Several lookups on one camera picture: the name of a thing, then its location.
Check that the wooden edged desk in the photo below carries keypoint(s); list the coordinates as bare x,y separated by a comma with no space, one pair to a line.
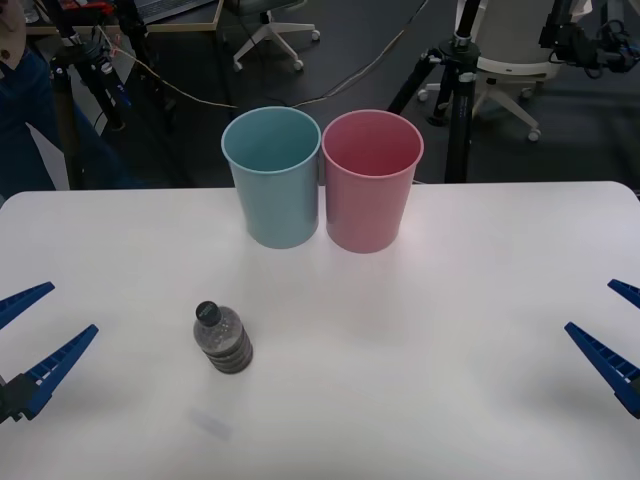
210,22

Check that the person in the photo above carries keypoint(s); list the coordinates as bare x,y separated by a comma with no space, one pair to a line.
30,125

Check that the pale blue plastic bin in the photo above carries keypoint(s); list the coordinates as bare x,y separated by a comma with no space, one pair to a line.
280,205

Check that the black tripod with blue marks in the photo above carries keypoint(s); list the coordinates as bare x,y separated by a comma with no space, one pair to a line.
62,100

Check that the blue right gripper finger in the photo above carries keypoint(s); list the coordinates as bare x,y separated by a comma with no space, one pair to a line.
629,292
610,365

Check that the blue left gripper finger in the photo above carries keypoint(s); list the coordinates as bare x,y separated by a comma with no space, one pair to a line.
25,300
55,365

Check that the black tripod with grey collar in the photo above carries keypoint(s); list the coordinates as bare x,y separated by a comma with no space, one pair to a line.
457,115

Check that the grey laptop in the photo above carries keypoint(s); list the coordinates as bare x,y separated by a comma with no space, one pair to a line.
170,7

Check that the white office chair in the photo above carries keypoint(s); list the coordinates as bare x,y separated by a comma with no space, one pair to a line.
510,62

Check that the white office chair base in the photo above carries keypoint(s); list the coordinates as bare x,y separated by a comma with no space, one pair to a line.
272,30

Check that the pink plastic bin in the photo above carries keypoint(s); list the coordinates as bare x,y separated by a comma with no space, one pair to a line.
367,210

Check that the small dark plastic bottle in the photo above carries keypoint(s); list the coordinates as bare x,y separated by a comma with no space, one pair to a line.
225,340

